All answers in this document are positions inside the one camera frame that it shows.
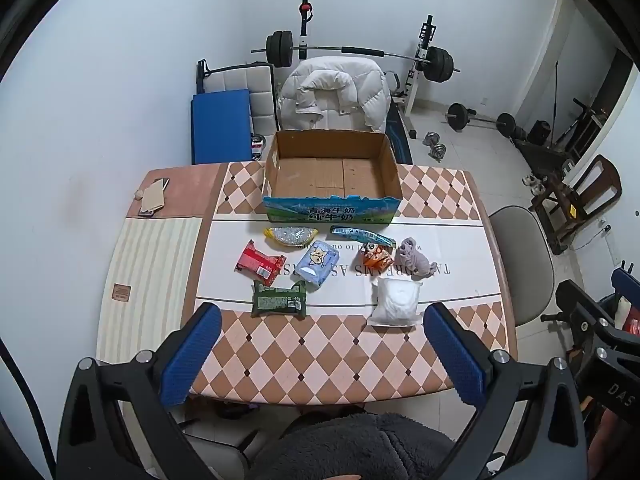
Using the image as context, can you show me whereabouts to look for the blue padded bench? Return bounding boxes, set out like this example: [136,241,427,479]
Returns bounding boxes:
[190,89,252,165]

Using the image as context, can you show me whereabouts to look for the person's right forearm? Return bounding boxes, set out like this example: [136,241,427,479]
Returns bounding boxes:
[587,400,640,480]

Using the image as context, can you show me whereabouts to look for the black metal stand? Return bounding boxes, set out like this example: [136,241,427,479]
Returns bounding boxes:
[555,100,608,161]

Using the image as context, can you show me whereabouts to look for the white quilted panel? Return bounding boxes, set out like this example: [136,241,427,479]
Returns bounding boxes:
[204,61,278,161]

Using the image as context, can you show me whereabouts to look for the green snack packet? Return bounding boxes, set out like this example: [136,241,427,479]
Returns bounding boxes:
[251,280,307,318]

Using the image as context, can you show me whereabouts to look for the red snack packet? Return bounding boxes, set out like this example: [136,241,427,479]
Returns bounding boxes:
[235,240,287,287]

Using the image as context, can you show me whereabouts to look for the cream and pink table mat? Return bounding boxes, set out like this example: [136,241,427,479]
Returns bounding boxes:
[97,162,221,366]

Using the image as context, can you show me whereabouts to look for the long barbell with black plates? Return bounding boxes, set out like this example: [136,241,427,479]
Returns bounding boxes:
[250,31,461,83]

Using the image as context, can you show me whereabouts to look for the white down jacket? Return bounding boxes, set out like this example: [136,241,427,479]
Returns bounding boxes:
[277,56,391,133]

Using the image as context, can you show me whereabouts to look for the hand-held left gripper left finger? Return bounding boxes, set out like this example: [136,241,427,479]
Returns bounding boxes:
[56,302,223,480]

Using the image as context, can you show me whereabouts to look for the dark grey fleece garment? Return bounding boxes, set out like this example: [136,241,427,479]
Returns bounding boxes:
[247,412,458,480]

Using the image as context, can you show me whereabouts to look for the black handled exercise tool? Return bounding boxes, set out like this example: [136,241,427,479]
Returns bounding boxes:
[196,59,217,93]

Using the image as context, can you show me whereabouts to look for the beige round chair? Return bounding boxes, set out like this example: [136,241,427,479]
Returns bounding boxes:
[487,206,556,328]

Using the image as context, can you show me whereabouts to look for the checkered printed tablecloth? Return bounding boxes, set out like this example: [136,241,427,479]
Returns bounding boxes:
[192,160,518,406]

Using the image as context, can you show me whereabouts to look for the black power cable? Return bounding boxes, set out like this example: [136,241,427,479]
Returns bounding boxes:
[570,220,613,252]

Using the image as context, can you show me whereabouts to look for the cardboard piece with phone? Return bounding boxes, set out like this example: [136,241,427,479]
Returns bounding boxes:
[139,177,171,218]

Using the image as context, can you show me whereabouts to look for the short barbell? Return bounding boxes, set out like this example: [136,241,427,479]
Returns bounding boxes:
[444,102,516,137]

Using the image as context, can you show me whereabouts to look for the orange snack packet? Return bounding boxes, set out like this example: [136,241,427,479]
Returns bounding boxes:
[356,242,396,271]

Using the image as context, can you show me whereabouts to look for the flat cardboard piece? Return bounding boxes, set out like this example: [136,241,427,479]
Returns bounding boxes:
[141,182,167,213]

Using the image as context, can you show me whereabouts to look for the black exercise platform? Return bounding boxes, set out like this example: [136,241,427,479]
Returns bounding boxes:
[515,137,581,177]

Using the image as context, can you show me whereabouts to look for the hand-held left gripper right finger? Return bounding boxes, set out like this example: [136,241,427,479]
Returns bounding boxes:
[422,302,588,480]

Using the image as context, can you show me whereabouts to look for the dark wooden chair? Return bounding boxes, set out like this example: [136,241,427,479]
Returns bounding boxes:
[530,155,622,256]

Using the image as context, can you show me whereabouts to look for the grey purple cloth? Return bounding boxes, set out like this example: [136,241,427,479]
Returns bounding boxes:
[395,238,435,279]

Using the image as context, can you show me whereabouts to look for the white door frame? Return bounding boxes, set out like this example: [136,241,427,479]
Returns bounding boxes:
[515,0,640,126]

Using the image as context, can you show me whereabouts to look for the cardboard box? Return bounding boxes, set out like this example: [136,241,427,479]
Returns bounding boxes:
[262,130,403,223]

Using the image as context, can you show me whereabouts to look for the white clear plastic bag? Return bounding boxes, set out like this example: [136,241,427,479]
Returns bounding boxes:
[366,277,423,327]

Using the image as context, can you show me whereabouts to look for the weight bench with rack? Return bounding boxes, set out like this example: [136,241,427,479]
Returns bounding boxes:
[295,0,438,166]

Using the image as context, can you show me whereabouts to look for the long blue snack packet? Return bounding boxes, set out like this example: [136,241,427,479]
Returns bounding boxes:
[329,225,397,247]

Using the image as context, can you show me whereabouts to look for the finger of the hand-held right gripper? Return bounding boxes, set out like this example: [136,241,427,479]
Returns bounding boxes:
[541,280,640,356]
[611,266,640,306]

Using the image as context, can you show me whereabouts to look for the silver yellow snack packet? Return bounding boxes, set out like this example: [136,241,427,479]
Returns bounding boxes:
[264,226,320,247]

